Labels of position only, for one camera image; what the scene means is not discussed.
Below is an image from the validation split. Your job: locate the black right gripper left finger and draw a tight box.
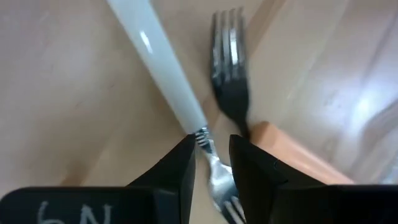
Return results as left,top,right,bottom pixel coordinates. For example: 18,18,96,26
0,134,197,224

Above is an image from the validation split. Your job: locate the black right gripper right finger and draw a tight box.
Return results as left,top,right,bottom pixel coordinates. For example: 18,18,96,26
229,134,398,224

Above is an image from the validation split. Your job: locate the orange-handled fork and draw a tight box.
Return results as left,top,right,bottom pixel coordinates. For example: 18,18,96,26
249,120,356,187

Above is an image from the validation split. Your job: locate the black fork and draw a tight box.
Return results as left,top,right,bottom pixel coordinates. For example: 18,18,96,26
209,7,252,139

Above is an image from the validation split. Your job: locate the white-handled fork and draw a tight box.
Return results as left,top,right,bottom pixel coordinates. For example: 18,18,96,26
105,0,248,224

